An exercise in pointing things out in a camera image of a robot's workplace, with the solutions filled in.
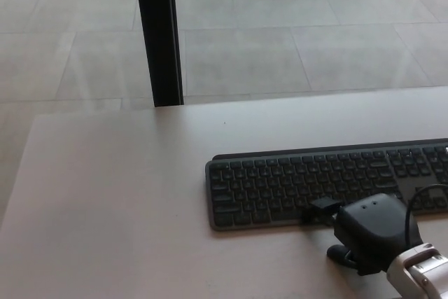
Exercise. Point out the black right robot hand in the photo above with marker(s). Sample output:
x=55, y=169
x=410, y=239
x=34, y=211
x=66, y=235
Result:
x=371, y=229

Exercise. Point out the black window frame post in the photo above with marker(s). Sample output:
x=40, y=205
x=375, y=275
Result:
x=157, y=33

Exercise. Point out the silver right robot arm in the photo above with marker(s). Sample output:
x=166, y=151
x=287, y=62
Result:
x=420, y=271

